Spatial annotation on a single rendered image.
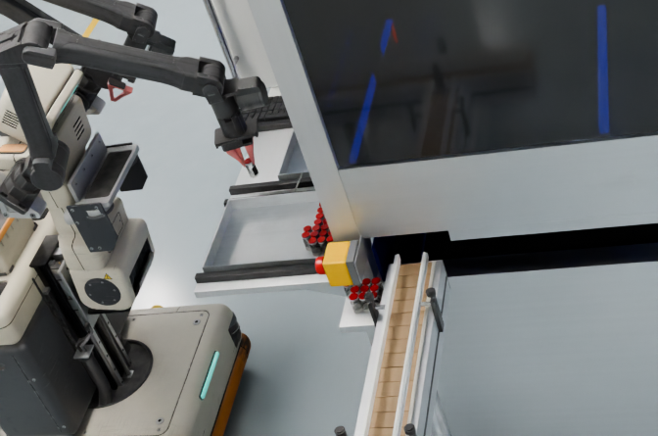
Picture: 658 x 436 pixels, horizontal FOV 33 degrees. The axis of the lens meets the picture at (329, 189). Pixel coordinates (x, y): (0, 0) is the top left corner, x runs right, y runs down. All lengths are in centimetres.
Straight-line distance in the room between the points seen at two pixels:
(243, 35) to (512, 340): 136
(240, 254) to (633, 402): 101
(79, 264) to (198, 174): 175
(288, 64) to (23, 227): 131
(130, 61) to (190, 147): 256
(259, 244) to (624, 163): 96
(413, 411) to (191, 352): 143
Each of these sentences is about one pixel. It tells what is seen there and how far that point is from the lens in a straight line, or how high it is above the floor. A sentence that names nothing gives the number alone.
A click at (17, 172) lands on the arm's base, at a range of 273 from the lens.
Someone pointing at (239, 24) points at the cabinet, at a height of 105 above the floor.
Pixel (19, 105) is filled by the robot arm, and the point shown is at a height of 144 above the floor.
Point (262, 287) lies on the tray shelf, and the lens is 263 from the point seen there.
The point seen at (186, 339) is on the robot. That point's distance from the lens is 352.
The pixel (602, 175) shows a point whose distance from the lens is 228.
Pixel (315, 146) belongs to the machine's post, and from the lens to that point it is 229.
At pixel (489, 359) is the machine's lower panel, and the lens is 267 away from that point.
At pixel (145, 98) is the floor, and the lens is 546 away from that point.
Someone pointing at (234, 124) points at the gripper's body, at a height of 127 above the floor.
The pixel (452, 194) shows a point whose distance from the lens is 232.
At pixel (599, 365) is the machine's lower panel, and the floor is 56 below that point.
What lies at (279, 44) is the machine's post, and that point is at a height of 153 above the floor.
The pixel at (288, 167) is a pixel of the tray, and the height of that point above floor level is 88.
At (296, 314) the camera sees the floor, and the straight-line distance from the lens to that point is 386.
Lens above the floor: 253
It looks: 36 degrees down
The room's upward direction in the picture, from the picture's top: 19 degrees counter-clockwise
